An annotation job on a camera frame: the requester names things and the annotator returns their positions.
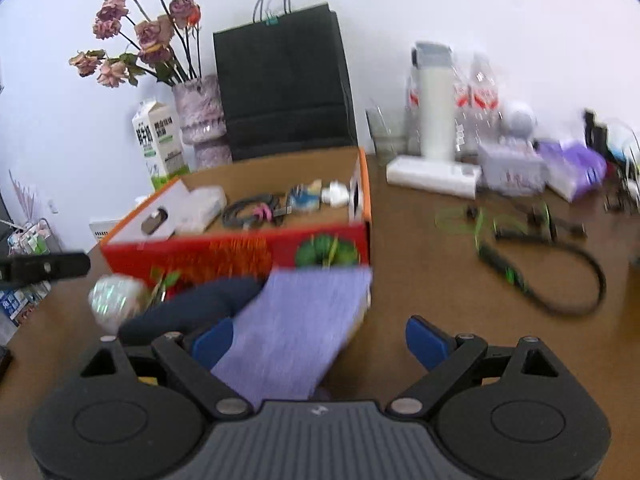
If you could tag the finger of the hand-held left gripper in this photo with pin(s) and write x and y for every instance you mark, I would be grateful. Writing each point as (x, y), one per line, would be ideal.
(47, 266)

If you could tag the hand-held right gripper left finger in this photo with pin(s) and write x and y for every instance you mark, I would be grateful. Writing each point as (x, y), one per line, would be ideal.
(212, 342)

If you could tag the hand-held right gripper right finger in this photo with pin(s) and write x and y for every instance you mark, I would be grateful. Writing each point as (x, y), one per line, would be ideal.
(425, 345)

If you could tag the dark blue soft cloth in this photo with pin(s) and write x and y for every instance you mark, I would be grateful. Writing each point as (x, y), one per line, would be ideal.
(200, 302)

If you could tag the small artificial plant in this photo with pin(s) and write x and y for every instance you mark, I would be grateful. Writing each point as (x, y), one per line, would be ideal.
(165, 285)

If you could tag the shiny foil ball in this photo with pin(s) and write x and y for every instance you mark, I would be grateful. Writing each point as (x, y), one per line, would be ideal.
(116, 300)

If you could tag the purple cloth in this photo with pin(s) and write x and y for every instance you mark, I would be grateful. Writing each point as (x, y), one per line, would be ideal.
(295, 325)

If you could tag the red cardboard box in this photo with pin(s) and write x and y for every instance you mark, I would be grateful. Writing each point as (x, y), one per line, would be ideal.
(225, 255)

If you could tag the brown wooden desktop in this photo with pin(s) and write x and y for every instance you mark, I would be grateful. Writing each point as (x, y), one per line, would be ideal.
(425, 270)

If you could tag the white tissue pack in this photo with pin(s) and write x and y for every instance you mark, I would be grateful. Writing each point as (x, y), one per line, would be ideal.
(200, 207)

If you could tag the white green milk carton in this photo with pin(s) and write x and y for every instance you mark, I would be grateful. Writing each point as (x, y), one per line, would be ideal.
(157, 145)

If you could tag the long white box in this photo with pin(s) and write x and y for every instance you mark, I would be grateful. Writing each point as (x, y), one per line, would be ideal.
(432, 175)

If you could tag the blue white small packet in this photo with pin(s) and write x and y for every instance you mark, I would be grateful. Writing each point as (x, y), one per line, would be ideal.
(304, 196)

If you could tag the white charger plug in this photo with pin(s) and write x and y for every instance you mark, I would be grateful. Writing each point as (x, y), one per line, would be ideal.
(336, 194)

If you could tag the white purple tissue box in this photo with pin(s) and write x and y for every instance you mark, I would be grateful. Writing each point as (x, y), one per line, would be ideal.
(510, 167)

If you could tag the clear glass cup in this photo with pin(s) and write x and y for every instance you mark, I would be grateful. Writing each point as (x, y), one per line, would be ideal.
(387, 137)

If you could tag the mottled pink ceramic vase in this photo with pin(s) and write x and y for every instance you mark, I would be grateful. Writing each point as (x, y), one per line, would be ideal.
(200, 120)

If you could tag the purple soft packet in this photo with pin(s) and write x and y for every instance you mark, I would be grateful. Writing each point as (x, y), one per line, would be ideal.
(575, 170)

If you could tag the white thermos bottle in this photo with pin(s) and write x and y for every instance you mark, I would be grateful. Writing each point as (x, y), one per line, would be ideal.
(435, 110)

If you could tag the clear plastic water bottle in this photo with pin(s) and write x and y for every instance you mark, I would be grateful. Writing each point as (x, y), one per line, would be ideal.
(462, 105)
(485, 95)

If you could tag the white round lamp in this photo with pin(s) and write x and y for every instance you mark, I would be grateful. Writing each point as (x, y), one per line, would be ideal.
(520, 120)

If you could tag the dried pink rose bouquet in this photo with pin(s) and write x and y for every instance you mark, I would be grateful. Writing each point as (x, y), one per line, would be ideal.
(142, 35)

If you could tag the black paper shopping bag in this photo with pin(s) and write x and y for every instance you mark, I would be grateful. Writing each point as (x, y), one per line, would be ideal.
(285, 80)

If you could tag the white wall socket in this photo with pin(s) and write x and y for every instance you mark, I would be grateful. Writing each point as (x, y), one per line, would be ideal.
(52, 206)

